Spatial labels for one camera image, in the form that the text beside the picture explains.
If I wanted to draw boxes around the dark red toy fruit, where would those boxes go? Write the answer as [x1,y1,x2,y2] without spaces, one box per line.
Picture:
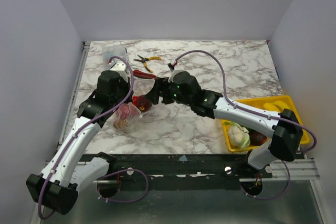
[135,95,153,113]

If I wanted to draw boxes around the clear zip top bag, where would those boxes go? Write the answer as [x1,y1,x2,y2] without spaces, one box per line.
[112,79,155,131]

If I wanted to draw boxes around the orange brown toy mango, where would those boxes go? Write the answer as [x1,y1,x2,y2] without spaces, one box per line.
[113,120,128,130]

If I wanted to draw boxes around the green toy pepper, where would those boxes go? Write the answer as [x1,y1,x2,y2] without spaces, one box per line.
[240,125,252,131]

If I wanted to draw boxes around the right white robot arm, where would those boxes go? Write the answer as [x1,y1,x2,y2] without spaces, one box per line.
[145,71,303,178]

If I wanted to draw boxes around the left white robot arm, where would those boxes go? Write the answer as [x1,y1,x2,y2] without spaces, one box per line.
[26,70,134,220]

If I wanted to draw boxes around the clear plastic parts box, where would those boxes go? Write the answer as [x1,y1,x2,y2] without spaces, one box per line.
[102,45,129,64]

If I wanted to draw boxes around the white toy cauliflower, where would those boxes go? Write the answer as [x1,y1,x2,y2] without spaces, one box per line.
[227,125,250,149]

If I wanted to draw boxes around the yellow plastic tray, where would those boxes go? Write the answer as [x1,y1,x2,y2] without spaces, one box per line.
[221,95,302,153]

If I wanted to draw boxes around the dark maroon toy beet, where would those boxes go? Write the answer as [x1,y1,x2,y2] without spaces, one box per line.
[249,130,268,146]

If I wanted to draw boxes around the yellow toy banana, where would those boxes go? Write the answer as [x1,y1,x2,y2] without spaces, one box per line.
[263,100,290,112]

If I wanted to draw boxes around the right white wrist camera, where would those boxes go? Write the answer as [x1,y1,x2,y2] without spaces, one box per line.
[168,60,184,82]

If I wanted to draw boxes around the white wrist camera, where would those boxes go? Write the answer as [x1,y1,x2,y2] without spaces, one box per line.
[168,60,184,82]
[110,60,129,81]

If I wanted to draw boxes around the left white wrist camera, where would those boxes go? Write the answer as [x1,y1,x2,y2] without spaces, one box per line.
[110,60,129,81]

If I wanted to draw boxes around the yellow handled pliers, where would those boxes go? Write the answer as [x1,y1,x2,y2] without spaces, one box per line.
[134,55,162,73]

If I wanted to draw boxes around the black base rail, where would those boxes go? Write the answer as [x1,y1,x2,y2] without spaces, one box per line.
[96,154,272,193]

